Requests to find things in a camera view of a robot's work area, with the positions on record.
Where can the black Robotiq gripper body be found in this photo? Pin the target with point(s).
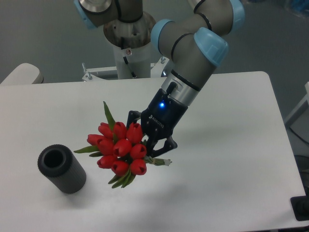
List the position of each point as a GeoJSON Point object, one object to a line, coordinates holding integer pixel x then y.
{"type": "Point", "coordinates": [161, 116]}

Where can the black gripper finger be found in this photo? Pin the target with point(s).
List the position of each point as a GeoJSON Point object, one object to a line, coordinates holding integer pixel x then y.
{"type": "Point", "coordinates": [168, 145]}
{"type": "Point", "coordinates": [133, 117]}

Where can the red tulip bouquet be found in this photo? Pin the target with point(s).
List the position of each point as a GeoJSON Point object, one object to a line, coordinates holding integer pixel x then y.
{"type": "Point", "coordinates": [121, 149]}

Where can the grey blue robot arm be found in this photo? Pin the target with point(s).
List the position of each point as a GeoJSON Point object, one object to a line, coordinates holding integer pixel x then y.
{"type": "Point", "coordinates": [195, 47]}

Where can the dark grey ribbed vase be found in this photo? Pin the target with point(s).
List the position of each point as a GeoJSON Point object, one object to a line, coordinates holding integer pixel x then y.
{"type": "Point", "coordinates": [60, 166]}

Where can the beige chair back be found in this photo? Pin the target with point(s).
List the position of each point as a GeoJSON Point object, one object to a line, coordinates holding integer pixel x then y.
{"type": "Point", "coordinates": [24, 74]}

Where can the white furniture at right edge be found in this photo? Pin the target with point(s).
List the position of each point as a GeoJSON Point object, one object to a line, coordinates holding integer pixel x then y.
{"type": "Point", "coordinates": [299, 109]}

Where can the black device at table edge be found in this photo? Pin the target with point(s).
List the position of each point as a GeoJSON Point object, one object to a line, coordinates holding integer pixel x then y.
{"type": "Point", "coordinates": [300, 205]}

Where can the white metal base frame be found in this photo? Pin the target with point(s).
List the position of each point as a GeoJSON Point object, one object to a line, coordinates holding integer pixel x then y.
{"type": "Point", "coordinates": [162, 68]}

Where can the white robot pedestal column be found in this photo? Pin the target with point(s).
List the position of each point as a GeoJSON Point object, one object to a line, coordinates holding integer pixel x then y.
{"type": "Point", "coordinates": [132, 62]}

